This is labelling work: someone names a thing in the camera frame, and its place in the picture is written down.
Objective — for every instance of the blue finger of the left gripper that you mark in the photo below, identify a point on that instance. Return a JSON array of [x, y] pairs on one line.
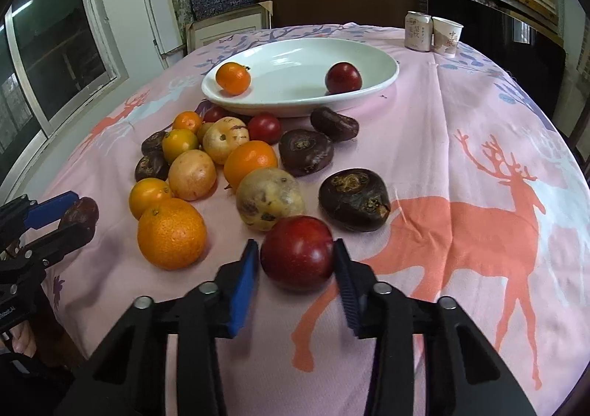
[[23, 213], [52, 247]]

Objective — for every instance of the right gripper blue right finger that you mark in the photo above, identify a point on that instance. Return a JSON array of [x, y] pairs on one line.
[[361, 293]]

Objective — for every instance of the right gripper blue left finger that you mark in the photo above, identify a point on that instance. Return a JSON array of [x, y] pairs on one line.
[[223, 302]]

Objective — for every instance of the large orange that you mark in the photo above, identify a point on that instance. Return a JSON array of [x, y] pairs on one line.
[[172, 234]]

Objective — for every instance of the large red plum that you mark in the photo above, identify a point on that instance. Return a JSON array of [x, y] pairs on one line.
[[297, 254]]

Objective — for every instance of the speckled yellow passion fruit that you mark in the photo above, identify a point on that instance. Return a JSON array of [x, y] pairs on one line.
[[266, 195]]

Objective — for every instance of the yellow round fruit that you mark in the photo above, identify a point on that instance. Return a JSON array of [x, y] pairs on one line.
[[192, 175]]

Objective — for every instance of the medium orange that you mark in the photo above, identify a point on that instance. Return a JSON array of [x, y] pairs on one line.
[[247, 158]]

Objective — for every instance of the pale yellow fruit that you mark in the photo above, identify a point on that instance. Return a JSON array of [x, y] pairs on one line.
[[224, 137]]

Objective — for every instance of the small yellow orange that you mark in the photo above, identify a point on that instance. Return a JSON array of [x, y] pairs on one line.
[[177, 142]]

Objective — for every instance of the small yellow fruit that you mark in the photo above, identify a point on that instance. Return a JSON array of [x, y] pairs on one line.
[[202, 131]]

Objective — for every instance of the small red plum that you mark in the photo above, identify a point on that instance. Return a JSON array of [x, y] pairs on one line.
[[213, 114]]

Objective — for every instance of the person's left hand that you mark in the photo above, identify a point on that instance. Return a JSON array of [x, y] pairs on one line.
[[23, 340]]

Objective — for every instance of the pink deer print tablecloth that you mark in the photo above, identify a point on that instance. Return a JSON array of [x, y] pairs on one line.
[[489, 206]]

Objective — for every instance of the orange on plate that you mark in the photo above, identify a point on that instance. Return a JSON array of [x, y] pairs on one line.
[[233, 78]]

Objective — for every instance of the red plum on plate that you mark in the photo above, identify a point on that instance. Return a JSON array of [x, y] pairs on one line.
[[343, 77]]

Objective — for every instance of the white oval plate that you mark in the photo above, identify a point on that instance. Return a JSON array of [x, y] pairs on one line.
[[288, 77]]

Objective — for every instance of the white paper cup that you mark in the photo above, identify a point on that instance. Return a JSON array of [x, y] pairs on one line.
[[446, 36]]

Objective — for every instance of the pink drink can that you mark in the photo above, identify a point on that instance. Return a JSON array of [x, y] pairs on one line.
[[418, 31]]

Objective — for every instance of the framed picture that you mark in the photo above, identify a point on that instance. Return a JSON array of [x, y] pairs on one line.
[[252, 18]]

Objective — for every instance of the window with white frame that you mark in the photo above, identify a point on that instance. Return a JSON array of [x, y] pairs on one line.
[[57, 56]]

